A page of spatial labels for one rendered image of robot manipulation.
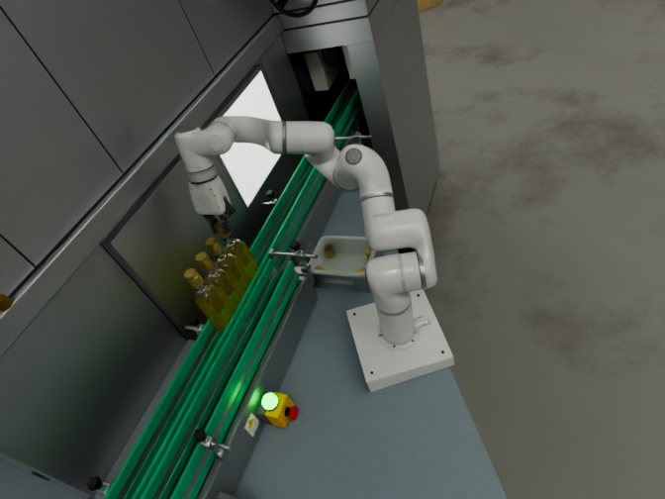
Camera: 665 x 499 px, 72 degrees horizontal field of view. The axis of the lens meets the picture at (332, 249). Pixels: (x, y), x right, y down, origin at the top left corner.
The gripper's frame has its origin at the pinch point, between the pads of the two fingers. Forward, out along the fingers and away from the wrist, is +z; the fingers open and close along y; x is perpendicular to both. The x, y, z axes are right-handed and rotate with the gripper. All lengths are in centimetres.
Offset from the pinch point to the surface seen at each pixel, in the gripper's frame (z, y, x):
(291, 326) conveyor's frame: 33.7, 15.8, -1.5
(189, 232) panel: 2.1, -11.8, -1.0
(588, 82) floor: 42, 102, 293
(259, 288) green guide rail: 21.9, 6.5, 0.4
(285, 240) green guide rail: 18.8, 3.6, 23.9
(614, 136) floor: 59, 117, 229
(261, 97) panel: -22, -13, 56
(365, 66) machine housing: -22, 15, 90
